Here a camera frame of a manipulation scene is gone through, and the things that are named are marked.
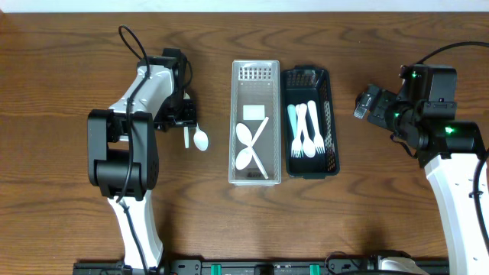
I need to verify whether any pale green fork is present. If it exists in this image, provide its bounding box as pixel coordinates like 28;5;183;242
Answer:
287;104;297;138

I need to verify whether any white spoon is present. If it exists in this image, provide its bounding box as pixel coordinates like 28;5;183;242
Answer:
302;103;316;158
235;116;270;172
235;121;270;180

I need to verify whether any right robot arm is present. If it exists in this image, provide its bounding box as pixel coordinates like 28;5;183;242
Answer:
354;63;488;274

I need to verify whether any clear plastic basket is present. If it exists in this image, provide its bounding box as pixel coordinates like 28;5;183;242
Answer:
228;60;281;186

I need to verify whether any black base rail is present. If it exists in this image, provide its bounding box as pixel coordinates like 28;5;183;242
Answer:
72;251;454;275

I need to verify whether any white fork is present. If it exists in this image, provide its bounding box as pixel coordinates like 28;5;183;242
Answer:
307;100;325;154
291;104;305;158

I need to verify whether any white label in basket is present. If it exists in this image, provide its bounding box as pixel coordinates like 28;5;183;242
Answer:
242;105;266;121

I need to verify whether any black plastic basket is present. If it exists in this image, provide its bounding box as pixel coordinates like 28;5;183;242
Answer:
280;65;340;180

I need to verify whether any white spoon bowl up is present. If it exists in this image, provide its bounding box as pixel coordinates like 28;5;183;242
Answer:
183;92;190;149

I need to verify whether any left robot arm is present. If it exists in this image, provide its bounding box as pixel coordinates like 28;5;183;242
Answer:
87;48;197;274

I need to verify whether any white spoon bowl down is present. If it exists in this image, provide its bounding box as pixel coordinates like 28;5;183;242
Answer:
193;124;209;151

